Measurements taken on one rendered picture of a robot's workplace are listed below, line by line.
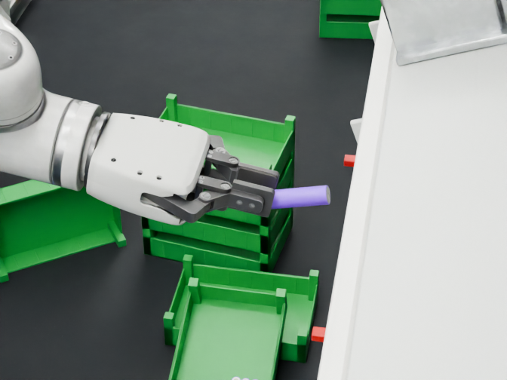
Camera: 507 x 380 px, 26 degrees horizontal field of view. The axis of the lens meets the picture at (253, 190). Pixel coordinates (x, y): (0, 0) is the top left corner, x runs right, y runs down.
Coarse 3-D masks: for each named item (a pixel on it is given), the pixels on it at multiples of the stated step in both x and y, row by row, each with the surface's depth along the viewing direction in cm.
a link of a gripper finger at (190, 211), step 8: (144, 192) 101; (152, 200) 101; (160, 200) 100; (168, 200) 100; (176, 200) 100; (184, 200) 100; (168, 208) 100; (176, 208) 100; (184, 208) 99; (192, 208) 100; (200, 208) 100; (208, 208) 101; (184, 216) 100; (192, 216) 99; (200, 216) 100
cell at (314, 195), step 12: (276, 192) 103; (288, 192) 103; (300, 192) 103; (312, 192) 102; (324, 192) 102; (276, 204) 103; (288, 204) 103; (300, 204) 103; (312, 204) 103; (324, 204) 103
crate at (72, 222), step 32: (0, 192) 240; (32, 192) 240; (64, 192) 249; (0, 224) 247; (32, 224) 251; (64, 224) 255; (96, 224) 259; (0, 256) 251; (32, 256) 253; (64, 256) 253
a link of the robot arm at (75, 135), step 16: (80, 112) 101; (96, 112) 103; (64, 128) 100; (80, 128) 100; (64, 144) 100; (80, 144) 100; (64, 160) 100; (80, 160) 101; (64, 176) 101; (80, 176) 103
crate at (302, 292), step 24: (192, 264) 243; (240, 288) 245; (264, 288) 244; (288, 288) 243; (312, 288) 239; (168, 312) 228; (288, 312) 239; (312, 312) 232; (168, 336) 230; (288, 336) 233; (288, 360) 228
